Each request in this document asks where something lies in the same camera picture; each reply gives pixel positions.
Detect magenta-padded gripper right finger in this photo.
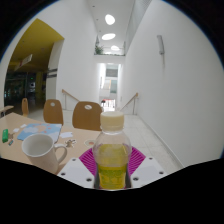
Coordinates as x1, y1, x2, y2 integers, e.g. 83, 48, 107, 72
126, 146, 167, 190

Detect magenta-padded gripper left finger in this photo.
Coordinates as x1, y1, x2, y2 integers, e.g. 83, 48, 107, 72
57, 147, 100, 190

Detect clear bottle with yellow drink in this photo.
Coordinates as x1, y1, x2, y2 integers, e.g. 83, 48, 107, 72
92, 110, 133, 191

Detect brown figure sticker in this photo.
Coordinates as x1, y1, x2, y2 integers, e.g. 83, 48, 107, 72
63, 138, 77, 149

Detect round white sticker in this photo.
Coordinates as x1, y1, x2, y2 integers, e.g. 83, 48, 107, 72
83, 138, 96, 149

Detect white paper card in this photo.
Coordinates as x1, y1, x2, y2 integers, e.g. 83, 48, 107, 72
59, 131, 74, 140

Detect white mug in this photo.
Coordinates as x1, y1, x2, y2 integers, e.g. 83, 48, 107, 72
21, 133, 69, 175

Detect green lighter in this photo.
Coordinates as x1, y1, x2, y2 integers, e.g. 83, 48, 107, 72
1, 128, 10, 144

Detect light wooden side table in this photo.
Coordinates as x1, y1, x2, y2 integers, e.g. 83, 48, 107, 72
0, 105, 15, 117

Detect dark shelf unit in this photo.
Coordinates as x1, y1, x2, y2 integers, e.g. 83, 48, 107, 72
4, 73, 38, 108

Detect white hanging sign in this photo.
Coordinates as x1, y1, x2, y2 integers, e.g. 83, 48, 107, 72
13, 53, 34, 72

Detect green potted plant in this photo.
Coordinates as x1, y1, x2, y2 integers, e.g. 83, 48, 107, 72
94, 43, 105, 56

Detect round ceiling lights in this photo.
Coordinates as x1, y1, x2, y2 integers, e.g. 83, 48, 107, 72
101, 13, 121, 52

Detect grey wall lamp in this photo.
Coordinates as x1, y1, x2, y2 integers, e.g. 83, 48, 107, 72
156, 34, 166, 56

